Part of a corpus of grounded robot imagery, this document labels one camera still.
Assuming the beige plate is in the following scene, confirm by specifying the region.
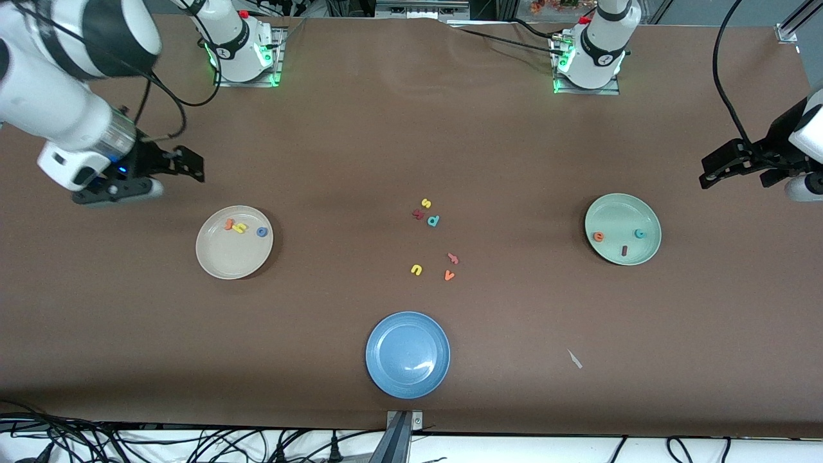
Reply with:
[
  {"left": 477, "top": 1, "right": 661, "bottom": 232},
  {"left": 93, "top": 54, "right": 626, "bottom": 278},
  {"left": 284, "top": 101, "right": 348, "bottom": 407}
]
[{"left": 195, "top": 205, "right": 275, "bottom": 280}]

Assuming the green plate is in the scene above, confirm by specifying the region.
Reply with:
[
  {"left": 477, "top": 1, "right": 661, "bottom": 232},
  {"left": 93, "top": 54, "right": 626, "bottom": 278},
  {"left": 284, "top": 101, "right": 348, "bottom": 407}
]
[{"left": 584, "top": 193, "right": 663, "bottom": 266}]

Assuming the brown table cover sheet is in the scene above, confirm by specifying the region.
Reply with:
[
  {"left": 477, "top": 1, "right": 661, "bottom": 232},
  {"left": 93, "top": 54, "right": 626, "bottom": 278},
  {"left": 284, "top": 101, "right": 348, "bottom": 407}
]
[{"left": 0, "top": 12, "right": 823, "bottom": 438}]

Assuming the silver power strip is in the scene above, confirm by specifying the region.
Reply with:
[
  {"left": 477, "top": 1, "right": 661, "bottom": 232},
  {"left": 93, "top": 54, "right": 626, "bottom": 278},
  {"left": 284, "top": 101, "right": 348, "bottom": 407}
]
[{"left": 375, "top": 0, "right": 471, "bottom": 20}]

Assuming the blue plate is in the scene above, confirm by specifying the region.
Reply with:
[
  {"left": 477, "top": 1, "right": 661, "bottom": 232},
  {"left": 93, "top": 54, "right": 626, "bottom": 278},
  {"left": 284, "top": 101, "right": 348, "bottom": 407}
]
[{"left": 365, "top": 311, "right": 451, "bottom": 399}]

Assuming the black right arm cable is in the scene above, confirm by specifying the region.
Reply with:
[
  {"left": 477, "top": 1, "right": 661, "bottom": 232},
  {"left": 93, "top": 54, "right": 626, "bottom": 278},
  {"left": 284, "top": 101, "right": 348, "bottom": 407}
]
[{"left": 13, "top": 0, "right": 222, "bottom": 141}]

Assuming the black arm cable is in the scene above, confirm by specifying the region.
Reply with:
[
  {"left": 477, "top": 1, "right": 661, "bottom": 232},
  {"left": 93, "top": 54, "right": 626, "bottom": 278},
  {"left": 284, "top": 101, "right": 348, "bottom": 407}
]
[
  {"left": 13, "top": 0, "right": 222, "bottom": 141},
  {"left": 712, "top": 0, "right": 753, "bottom": 145}
]

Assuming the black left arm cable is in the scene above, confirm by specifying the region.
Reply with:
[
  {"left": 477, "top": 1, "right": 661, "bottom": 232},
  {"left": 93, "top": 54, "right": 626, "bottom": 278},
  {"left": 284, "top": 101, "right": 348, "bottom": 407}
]
[{"left": 712, "top": 0, "right": 753, "bottom": 145}]

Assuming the aluminium frame profile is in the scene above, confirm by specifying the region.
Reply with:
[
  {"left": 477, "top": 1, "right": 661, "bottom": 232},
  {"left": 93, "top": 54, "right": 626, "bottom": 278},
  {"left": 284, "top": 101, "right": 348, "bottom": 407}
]
[{"left": 775, "top": 0, "right": 823, "bottom": 44}]

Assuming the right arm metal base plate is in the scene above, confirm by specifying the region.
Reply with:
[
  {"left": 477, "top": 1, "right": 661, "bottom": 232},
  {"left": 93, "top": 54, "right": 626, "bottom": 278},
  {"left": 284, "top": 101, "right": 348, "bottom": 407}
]
[{"left": 213, "top": 29, "right": 284, "bottom": 87}]

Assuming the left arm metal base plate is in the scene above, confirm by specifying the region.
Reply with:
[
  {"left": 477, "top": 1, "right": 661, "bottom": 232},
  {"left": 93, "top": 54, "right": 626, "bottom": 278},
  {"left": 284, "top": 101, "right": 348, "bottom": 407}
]
[{"left": 552, "top": 35, "right": 621, "bottom": 96}]

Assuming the short black table cable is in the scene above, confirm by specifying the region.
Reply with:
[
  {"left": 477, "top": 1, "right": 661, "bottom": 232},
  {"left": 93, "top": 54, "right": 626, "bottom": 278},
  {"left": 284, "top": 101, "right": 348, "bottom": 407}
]
[{"left": 507, "top": 18, "right": 568, "bottom": 41}]

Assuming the long black table cable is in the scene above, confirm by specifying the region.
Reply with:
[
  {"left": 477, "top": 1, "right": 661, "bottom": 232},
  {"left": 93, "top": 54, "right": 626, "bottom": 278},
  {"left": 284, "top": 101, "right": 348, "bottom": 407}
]
[{"left": 447, "top": 26, "right": 560, "bottom": 53}]

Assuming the looped black floor cable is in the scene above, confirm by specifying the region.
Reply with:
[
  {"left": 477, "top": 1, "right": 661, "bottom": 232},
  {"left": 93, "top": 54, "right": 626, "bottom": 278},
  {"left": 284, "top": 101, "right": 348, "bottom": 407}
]
[{"left": 667, "top": 436, "right": 732, "bottom": 463}]

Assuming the black floor cable tangle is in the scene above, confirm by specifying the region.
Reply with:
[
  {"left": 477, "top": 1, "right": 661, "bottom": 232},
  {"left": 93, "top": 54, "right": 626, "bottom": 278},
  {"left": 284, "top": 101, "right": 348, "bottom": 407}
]
[{"left": 0, "top": 399, "right": 386, "bottom": 463}]

